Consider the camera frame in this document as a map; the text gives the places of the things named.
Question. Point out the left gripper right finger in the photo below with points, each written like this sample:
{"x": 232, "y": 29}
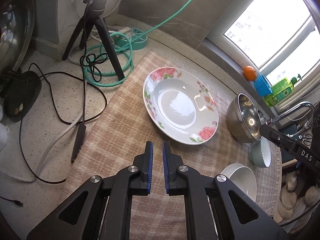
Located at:
{"x": 215, "y": 208}

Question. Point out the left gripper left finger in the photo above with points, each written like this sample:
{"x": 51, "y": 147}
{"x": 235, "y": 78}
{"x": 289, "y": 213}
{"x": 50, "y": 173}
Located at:
{"x": 101, "y": 207}

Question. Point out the plain white leaf plate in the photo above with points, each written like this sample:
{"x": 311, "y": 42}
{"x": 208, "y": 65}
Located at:
{"x": 243, "y": 177}

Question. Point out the light blue ceramic bowl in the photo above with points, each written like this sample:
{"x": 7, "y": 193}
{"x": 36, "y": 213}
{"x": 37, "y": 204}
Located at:
{"x": 260, "y": 153}

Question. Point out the large steel bowl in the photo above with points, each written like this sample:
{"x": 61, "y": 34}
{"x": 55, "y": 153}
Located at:
{"x": 243, "y": 120}

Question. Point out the red rose floral plate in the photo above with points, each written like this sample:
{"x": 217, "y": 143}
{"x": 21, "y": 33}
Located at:
{"x": 180, "y": 105}

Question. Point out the red steel bowl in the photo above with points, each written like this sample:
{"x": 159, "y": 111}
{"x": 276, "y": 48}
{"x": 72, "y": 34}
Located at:
{"x": 262, "y": 119}

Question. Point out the scissors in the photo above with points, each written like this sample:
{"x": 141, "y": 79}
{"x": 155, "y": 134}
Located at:
{"x": 306, "y": 139}

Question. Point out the green dish soap bottle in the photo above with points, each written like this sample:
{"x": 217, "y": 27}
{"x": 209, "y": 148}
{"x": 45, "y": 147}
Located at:
{"x": 281, "y": 90}

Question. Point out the plaid pink cloth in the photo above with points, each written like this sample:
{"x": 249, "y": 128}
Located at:
{"x": 123, "y": 130}

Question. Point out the blue plastic cup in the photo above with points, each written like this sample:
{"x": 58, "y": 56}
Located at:
{"x": 262, "y": 86}

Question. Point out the orange fruit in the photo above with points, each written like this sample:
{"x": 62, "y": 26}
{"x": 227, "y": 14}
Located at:
{"x": 249, "y": 73}

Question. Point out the black oval device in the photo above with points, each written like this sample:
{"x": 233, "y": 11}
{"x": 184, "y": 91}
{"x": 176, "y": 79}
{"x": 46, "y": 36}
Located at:
{"x": 20, "y": 94}

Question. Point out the teal power strip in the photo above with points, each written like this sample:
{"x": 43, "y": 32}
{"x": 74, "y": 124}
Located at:
{"x": 137, "y": 38}

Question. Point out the black tripod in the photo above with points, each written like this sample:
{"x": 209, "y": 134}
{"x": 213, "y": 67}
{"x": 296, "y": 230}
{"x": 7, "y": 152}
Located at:
{"x": 93, "y": 17}

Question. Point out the white window frame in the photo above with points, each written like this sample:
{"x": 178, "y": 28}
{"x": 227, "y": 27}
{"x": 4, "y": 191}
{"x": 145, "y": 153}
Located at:
{"x": 280, "y": 38}

